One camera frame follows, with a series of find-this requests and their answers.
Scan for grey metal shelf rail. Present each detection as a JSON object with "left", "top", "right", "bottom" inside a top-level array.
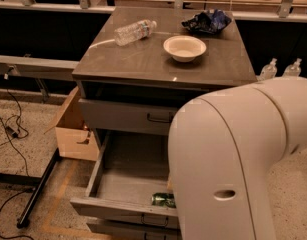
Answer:
[{"left": 0, "top": 55, "right": 78, "bottom": 81}]

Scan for grey drawer cabinet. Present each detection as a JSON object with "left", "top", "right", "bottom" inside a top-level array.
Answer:
[{"left": 71, "top": 6, "right": 258, "bottom": 240}]

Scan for left clear pump bottle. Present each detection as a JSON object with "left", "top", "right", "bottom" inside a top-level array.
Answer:
[{"left": 258, "top": 58, "right": 277, "bottom": 81}]

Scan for right clear pump bottle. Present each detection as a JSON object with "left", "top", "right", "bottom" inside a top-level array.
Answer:
[{"left": 283, "top": 58, "right": 301, "bottom": 77}]

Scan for blue chip bag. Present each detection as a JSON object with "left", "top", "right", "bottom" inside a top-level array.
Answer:
[{"left": 182, "top": 9, "right": 232, "bottom": 34}]

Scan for cardboard box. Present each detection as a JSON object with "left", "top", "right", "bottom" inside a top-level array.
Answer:
[{"left": 46, "top": 87, "right": 100, "bottom": 161}]

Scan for bottom drawer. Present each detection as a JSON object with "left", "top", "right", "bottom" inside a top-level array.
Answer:
[{"left": 87, "top": 219, "right": 182, "bottom": 240}]

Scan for black floor cable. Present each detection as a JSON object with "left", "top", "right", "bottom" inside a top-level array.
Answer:
[{"left": 0, "top": 89, "right": 36, "bottom": 240}]

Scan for open middle drawer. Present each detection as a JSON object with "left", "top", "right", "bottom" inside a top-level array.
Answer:
[{"left": 70, "top": 131, "right": 178, "bottom": 229}]

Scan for clear plastic water bottle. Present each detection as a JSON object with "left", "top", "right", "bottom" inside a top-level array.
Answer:
[{"left": 114, "top": 19, "right": 157, "bottom": 46}]

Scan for green can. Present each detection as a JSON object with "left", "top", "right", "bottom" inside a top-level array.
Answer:
[{"left": 151, "top": 193, "right": 176, "bottom": 208}]

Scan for closed top drawer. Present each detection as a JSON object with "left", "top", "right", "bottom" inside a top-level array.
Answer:
[{"left": 79, "top": 98, "right": 177, "bottom": 135}]

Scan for black metal floor rail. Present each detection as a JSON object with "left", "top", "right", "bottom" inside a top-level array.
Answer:
[{"left": 0, "top": 149, "right": 60, "bottom": 229}]

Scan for white bowl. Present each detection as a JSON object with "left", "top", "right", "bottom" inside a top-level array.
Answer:
[{"left": 163, "top": 35, "right": 207, "bottom": 63}]

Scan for clear pump bottle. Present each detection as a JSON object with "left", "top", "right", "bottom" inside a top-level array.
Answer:
[
  {"left": 258, "top": 58, "right": 277, "bottom": 81},
  {"left": 283, "top": 58, "right": 301, "bottom": 77}
]

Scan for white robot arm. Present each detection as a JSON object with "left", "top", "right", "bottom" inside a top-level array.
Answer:
[{"left": 168, "top": 77, "right": 307, "bottom": 240}]

